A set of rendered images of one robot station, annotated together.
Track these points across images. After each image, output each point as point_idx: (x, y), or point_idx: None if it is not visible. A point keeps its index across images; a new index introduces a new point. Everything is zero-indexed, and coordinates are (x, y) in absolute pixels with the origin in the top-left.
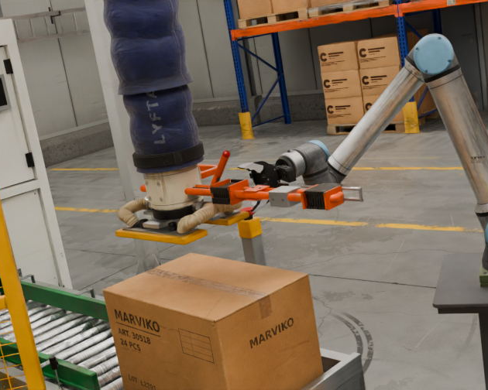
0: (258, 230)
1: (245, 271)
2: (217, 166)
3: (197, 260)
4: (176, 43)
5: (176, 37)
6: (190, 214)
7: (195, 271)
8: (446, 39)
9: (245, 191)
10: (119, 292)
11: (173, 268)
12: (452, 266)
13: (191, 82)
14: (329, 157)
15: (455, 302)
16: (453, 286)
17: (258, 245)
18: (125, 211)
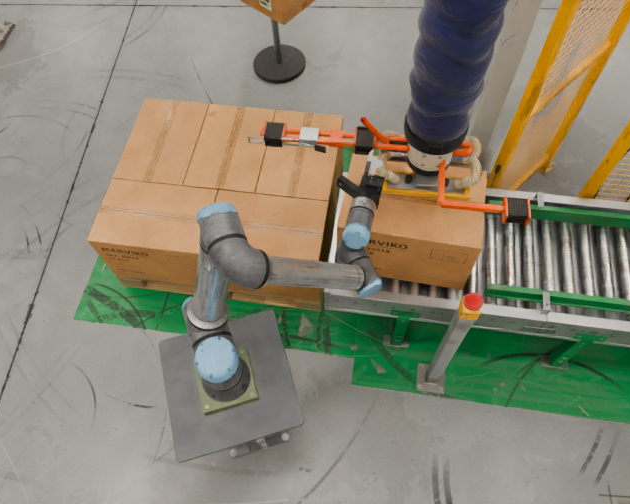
0: (459, 311)
1: (393, 221)
2: (440, 196)
3: (457, 233)
4: (415, 49)
5: (417, 47)
6: (387, 131)
7: (436, 212)
8: (200, 216)
9: (341, 130)
10: (466, 170)
11: (464, 215)
12: (284, 390)
13: (412, 89)
14: (360, 269)
15: (256, 315)
16: (268, 345)
17: (457, 315)
18: (467, 137)
